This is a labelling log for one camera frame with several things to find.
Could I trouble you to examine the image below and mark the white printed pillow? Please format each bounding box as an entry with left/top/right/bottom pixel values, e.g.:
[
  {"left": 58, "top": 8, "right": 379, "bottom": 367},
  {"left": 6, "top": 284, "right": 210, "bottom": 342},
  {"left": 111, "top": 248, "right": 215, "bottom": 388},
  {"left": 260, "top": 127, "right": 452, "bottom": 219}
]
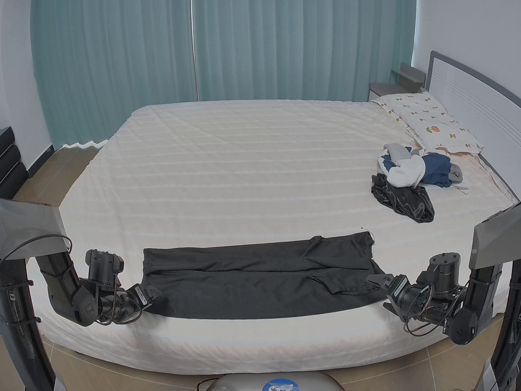
[{"left": 371, "top": 92, "right": 485, "bottom": 154}]

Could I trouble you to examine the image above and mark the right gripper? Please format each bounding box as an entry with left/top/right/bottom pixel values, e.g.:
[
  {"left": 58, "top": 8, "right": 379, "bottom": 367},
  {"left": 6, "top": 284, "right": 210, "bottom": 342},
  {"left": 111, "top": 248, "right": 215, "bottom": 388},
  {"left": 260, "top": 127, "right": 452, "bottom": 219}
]
[{"left": 365, "top": 274, "right": 424, "bottom": 321}]

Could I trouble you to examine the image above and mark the pile of clothes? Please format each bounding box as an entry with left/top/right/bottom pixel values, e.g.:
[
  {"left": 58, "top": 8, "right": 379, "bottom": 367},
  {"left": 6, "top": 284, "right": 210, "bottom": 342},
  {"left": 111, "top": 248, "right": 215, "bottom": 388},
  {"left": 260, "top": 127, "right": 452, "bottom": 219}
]
[{"left": 370, "top": 142, "right": 469, "bottom": 224}]

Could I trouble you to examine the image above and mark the bed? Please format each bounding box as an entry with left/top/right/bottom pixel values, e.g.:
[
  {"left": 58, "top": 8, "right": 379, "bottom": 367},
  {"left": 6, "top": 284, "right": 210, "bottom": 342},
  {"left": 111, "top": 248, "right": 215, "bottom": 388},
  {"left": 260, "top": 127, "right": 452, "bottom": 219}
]
[{"left": 30, "top": 51, "right": 521, "bottom": 376}]

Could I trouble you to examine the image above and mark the grey bedside table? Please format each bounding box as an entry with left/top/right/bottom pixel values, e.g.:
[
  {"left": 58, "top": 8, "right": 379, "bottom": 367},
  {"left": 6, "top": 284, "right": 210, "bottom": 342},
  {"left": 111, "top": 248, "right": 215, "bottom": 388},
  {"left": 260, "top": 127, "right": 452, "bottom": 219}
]
[{"left": 370, "top": 63, "right": 427, "bottom": 103}]

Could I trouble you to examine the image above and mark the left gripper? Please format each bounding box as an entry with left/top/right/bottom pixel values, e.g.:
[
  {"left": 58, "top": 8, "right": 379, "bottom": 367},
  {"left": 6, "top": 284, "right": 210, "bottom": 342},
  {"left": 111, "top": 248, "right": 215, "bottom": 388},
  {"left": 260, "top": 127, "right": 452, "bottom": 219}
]
[{"left": 122, "top": 283, "right": 164, "bottom": 315}]

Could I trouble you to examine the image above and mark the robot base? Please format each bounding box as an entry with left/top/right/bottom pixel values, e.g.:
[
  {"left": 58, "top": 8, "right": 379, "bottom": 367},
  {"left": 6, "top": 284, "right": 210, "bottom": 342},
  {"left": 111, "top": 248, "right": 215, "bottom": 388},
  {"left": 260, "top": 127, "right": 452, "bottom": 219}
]
[{"left": 199, "top": 373, "right": 340, "bottom": 391}]

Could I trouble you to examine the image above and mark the black T-shirt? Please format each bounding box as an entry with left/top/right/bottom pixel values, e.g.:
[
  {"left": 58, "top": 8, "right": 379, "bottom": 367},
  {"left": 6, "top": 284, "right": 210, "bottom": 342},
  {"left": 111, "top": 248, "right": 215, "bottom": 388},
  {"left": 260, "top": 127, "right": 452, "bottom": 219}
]
[{"left": 142, "top": 230, "right": 386, "bottom": 320}]

